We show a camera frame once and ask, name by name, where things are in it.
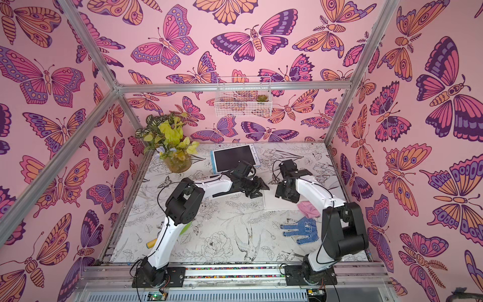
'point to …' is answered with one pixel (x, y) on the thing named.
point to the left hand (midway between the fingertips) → (270, 191)
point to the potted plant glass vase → (164, 133)
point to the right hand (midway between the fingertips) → (283, 195)
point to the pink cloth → (309, 209)
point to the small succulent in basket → (261, 98)
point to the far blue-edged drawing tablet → (223, 160)
